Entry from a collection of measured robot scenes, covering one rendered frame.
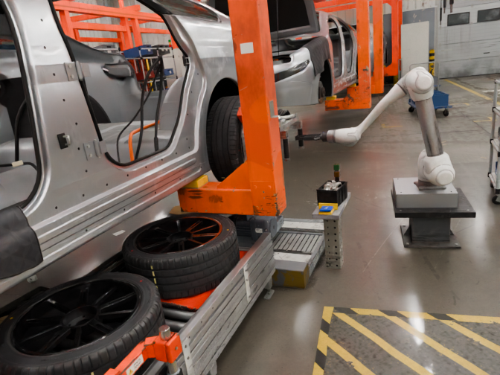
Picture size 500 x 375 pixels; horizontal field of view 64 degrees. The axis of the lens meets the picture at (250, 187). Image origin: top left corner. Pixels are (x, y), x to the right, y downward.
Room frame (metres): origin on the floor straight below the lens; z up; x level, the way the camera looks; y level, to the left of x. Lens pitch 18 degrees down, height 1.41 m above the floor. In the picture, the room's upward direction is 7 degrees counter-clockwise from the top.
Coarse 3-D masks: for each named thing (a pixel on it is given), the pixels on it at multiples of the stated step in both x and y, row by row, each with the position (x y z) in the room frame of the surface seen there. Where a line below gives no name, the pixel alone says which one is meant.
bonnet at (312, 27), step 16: (208, 0) 6.22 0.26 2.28; (224, 0) 6.21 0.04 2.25; (272, 0) 6.03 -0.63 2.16; (288, 0) 5.96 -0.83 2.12; (304, 0) 5.87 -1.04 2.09; (272, 16) 6.20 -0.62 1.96; (288, 16) 6.12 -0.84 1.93; (304, 16) 6.03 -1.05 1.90; (272, 32) 6.33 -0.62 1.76; (288, 32) 6.23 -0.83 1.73; (304, 32) 6.14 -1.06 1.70
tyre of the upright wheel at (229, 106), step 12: (216, 108) 2.77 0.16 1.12; (228, 108) 2.72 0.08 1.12; (216, 120) 2.69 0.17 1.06; (228, 120) 2.64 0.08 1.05; (216, 132) 2.64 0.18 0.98; (228, 132) 2.61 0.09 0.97; (216, 144) 2.62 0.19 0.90; (228, 144) 2.59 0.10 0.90; (216, 156) 2.62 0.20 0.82; (228, 156) 2.58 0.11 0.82; (240, 156) 2.60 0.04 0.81; (216, 168) 2.66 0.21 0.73; (228, 168) 2.61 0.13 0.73
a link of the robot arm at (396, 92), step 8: (392, 88) 2.70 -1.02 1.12; (400, 88) 2.65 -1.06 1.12; (392, 96) 2.66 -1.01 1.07; (400, 96) 2.66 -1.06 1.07; (384, 104) 2.68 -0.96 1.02; (376, 112) 2.73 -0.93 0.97; (368, 120) 2.78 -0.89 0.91; (352, 128) 2.85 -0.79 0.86; (360, 128) 2.83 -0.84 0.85; (360, 136) 2.84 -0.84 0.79; (344, 144) 2.82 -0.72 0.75; (352, 144) 2.83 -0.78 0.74
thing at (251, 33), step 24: (240, 0) 2.21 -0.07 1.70; (264, 0) 2.27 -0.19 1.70; (240, 24) 2.21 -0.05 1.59; (264, 24) 2.24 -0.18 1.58; (240, 48) 2.22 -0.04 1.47; (264, 48) 2.21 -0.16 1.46; (240, 72) 2.23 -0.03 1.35; (264, 72) 2.18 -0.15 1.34; (240, 96) 2.23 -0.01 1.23; (264, 96) 2.17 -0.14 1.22; (264, 120) 2.18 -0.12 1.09; (264, 144) 2.19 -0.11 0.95; (264, 168) 2.19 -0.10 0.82; (264, 192) 2.20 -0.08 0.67
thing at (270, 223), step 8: (232, 216) 2.61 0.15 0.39; (240, 216) 2.53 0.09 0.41; (248, 216) 2.53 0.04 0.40; (256, 216) 2.51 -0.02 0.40; (264, 216) 2.49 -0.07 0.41; (240, 224) 2.52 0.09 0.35; (248, 224) 2.51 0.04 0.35; (256, 224) 2.45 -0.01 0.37; (264, 224) 2.42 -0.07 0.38; (272, 224) 2.47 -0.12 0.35; (240, 232) 2.52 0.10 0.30; (248, 232) 2.50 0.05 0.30; (256, 232) 2.45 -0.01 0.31; (272, 232) 2.46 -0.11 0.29; (240, 240) 2.53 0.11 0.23; (248, 240) 2.52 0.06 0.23; (256, 240) 2.45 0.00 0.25
